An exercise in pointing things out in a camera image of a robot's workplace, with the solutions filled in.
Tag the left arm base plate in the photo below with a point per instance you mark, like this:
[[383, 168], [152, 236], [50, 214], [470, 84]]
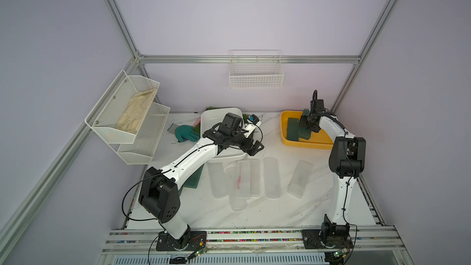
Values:
[[190, 241]]

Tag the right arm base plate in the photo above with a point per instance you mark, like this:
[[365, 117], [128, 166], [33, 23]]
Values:
[[318, 239]]

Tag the white wire wall basket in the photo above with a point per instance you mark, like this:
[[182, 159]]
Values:
[[255, 69]]

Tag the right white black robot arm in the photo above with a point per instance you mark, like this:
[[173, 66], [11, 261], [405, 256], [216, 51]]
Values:
[[346, 162]]

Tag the beige cloth in shelf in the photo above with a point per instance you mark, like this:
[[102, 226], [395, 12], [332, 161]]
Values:
[[134, 114]]

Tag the pink object behind box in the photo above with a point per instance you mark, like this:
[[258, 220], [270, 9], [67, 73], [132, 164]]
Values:
[[197, 122]]

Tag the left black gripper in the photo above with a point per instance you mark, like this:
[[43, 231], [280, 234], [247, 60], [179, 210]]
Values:
[[253, 149]]

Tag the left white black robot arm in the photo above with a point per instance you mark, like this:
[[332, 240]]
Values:
[[159, 193]]

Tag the yellow plastic storage box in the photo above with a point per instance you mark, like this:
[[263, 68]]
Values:
[[319, 140]]

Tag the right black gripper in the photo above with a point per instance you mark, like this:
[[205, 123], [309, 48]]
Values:
[[315, 129]]

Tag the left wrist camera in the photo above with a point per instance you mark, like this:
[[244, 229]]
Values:
[[252, 122]]

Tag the lower white mesh shelf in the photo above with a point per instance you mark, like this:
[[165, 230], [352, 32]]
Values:
[[142, 150]]

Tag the green artificial grass mat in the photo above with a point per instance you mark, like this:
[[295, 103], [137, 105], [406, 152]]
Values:
[[214, 115]]

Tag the green rubber glove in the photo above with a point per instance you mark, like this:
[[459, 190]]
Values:
[[184, 133]]

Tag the white mesh shelf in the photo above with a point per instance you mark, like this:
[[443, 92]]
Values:
[[104, 116], [142, 150]]

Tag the upper white mesh shelf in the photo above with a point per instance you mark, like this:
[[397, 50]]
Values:
[[104, 116]]

